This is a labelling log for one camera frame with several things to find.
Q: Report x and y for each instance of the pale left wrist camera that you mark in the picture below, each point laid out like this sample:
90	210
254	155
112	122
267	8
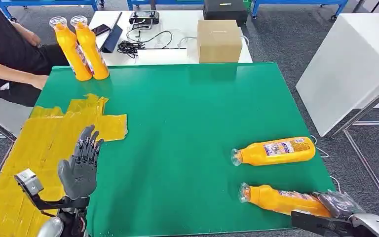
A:
29	181

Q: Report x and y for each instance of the blue metal frame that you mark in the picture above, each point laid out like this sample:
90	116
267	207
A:
45	2
291	1
176	1

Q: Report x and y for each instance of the metal table frame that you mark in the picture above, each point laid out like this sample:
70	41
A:
366	110

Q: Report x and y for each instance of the dark blue folder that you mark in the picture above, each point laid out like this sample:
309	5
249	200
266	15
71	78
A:
112	39

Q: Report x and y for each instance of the large white panel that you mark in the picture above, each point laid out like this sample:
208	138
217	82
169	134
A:
343	72

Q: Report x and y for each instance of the pale grey platform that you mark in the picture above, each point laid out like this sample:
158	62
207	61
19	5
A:
3	113

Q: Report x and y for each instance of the black box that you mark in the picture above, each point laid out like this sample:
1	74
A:
225	11

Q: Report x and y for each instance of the yellow plastic sheet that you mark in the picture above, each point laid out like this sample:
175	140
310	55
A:
29	147

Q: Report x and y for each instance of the brown cardboard box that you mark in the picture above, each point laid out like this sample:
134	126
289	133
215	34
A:
219	42

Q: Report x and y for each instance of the white table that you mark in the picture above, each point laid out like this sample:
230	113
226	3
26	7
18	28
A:
179	26

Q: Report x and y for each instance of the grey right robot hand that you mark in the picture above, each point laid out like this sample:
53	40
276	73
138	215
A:
340	202

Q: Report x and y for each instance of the black remote controller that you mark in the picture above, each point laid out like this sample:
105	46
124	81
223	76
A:
143	17

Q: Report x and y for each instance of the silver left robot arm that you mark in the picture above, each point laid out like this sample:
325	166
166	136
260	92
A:
50	227

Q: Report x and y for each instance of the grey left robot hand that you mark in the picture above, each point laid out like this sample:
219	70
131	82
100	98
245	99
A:
78	178

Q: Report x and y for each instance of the orange drink bottle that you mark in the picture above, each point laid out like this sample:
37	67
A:
73	54
274	152
93	52
274	199

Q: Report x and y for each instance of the black smartphone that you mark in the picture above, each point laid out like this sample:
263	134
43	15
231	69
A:
100	29

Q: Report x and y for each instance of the green table mat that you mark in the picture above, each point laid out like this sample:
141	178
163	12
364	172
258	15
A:
183	111

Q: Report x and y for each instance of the person's hand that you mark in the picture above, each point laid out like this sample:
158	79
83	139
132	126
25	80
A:
29	36

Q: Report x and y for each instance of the person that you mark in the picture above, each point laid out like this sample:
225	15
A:
3	39

